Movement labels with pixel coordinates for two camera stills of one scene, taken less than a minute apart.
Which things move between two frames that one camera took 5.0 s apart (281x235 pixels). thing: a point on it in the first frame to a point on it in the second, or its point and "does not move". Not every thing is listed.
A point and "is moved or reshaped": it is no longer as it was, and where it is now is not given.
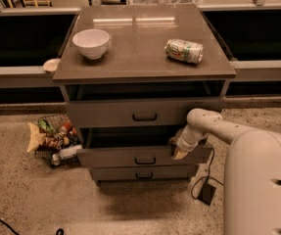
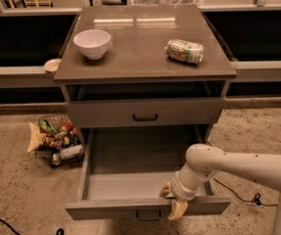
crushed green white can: [184, 50] does not move
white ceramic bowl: [92, 43] does not move
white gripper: [180, 143] to [181, 190]
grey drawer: [137, 148] is moved or reshaped
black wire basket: [59, 140] does not move
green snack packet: [44, 123] does not move
